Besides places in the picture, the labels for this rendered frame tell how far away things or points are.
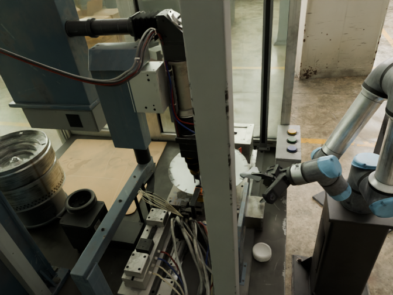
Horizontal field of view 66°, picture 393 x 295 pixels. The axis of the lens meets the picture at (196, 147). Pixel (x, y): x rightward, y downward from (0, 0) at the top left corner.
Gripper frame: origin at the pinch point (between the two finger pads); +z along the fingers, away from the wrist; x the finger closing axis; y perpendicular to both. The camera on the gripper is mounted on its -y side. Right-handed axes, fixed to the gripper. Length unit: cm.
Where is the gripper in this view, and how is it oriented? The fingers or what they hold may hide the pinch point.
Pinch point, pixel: (248, 189)
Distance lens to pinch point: 123.8
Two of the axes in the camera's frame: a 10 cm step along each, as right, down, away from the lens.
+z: -6.8, 2.8, 6.8
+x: -5.8, -7.8, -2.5
